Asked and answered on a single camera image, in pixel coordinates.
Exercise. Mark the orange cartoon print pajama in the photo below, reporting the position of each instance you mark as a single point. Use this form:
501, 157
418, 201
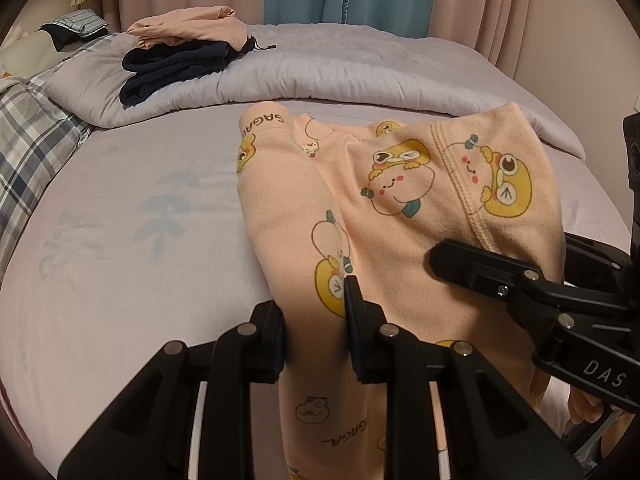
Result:
425, 195

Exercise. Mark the plaid blanket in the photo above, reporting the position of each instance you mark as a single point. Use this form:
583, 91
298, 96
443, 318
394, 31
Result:
30, 135

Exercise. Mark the lilac bed sheet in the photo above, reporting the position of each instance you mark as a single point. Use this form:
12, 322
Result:
125, 260

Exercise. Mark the dark navy folded clothes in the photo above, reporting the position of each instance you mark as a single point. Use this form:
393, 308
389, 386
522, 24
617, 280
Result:
170, 67

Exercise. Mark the pink folded clothes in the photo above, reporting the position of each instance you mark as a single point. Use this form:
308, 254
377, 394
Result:
195, 25

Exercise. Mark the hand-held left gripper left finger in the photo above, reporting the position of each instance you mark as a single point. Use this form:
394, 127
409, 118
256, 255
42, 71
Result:
272, 345

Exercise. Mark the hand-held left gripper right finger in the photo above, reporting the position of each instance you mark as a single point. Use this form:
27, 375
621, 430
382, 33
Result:
357, 332

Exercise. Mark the black cloth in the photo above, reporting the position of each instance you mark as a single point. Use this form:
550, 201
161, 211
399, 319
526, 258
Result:
62, 37

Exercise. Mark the person's right hand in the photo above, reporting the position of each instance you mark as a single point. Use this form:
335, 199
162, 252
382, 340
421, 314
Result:
587, 407

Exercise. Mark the cream pillow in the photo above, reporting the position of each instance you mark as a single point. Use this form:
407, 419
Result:
25, 57

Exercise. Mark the striped pillow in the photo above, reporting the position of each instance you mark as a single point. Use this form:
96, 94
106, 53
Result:
82, 22

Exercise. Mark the grey quilt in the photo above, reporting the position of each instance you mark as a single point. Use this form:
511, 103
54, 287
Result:
375, 65

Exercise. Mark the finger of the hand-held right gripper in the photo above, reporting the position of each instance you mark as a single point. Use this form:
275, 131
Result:
480, 267
597, 252

